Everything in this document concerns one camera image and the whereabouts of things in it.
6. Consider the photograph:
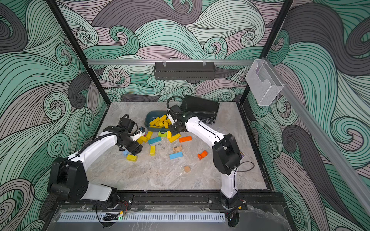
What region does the green arch block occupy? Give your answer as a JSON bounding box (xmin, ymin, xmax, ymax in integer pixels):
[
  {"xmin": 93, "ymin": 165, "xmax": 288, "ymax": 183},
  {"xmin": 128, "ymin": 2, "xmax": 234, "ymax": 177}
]
[{"xmin": 158, "ymin": 131, "xmax": 167, "ymax": 138}]

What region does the orange arch block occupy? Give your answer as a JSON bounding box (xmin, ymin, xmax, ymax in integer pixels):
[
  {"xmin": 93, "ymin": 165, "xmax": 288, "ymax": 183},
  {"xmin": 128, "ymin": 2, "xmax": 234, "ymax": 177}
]
[{"xmin": 198, "ymin": 150, "xmax": 208, "ymax": 160}]

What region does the orange long block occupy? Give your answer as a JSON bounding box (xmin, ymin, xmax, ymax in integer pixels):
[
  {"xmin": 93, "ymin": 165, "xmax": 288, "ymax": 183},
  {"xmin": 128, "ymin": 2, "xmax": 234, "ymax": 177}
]
[{"xmin": 178, "ymin": 136, "xmax": 192, "ymax": 143}]

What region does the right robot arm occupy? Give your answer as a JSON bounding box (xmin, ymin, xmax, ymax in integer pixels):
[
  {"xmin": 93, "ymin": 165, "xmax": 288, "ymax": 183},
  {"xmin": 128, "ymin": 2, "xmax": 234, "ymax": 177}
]
[{"xmin": 167, "ymin": 105, "xmax": 242, "ymax": 209}]

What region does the white slotted cable duct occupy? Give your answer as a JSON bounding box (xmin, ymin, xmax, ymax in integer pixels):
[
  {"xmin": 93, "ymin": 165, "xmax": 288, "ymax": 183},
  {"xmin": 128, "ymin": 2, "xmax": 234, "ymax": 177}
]
[{"xmin": 57, "ymin": 212, "xmax": 226, "ymax": 223}]

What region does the yellow arch block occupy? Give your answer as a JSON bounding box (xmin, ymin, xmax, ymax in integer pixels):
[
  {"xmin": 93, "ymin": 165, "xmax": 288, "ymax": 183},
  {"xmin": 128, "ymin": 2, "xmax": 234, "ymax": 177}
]
[{"xmin": 137, "ymin": 136, "xmax": 148, "ymax": 144}]

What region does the yellow block beside red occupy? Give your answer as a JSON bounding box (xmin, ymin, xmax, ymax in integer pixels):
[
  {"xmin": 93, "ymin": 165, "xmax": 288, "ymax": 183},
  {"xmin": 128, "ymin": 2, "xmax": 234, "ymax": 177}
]
[{"xmin": 146, "ymin": 131, "xmax": 153, "ymax": 140}]

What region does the clear acrylic holder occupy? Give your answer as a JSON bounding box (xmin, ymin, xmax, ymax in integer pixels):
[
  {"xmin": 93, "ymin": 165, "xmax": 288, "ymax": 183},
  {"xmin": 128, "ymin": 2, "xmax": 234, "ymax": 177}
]
[{"xmin": 246, "ymin": 59, "xmax": 283, "ymax": 106}]

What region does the black hard case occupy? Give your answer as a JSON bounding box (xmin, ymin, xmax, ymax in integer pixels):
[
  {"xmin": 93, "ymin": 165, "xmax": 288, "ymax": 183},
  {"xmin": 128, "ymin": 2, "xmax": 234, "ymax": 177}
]
[{"xmin": 180, "ymin": 96, "xmax": 220, "ymax": 124}]

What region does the yellow long block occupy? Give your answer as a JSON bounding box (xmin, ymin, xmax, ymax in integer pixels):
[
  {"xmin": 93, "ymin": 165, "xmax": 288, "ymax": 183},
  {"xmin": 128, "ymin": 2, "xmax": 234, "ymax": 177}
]
[{"xmin": 168, "ymin": 134, "xmax": 181, "ymax": 143}]

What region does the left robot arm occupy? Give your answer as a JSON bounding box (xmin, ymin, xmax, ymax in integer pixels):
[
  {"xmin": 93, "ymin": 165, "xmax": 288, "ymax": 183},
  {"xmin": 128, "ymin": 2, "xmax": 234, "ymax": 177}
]
[{"xmin": 47, "ymin": 114, "xmax": 145, "ymax": 209}]

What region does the natural wood arch block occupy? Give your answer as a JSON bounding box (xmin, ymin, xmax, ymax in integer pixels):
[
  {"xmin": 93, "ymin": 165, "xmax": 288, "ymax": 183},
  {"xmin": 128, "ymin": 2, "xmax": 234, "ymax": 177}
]
[{"xmin": 172, "ymin": 145, "xmax": 183, "ymax": 153}]

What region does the black wall tray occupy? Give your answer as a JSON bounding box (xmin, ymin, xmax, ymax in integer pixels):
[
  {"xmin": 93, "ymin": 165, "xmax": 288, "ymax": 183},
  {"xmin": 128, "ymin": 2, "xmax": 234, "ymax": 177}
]
[{"xmin": 154, "ymin": 62, "xmax": 216, "ymax": 80}]

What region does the light blue long block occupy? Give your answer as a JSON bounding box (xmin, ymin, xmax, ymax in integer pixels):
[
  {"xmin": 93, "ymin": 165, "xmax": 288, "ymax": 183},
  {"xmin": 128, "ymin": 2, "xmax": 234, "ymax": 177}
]
[{"xmin": 169, "ymin": 152, "xmax": 183, "ymax": 160}]

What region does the teal long block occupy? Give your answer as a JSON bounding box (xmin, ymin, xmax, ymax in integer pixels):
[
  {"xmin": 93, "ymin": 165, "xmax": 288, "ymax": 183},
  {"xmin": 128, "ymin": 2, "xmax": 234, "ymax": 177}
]
[{"xmin": 148, "ymin": 137, "xmax": 161, "ymax": 145}]

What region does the teal plastic bin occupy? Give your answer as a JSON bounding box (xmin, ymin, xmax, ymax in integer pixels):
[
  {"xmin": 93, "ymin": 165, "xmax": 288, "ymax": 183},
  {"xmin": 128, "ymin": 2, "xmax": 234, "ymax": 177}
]
[{"xmin": 145, "ymin": 111, "xmax": 172, "ymax": 132}]

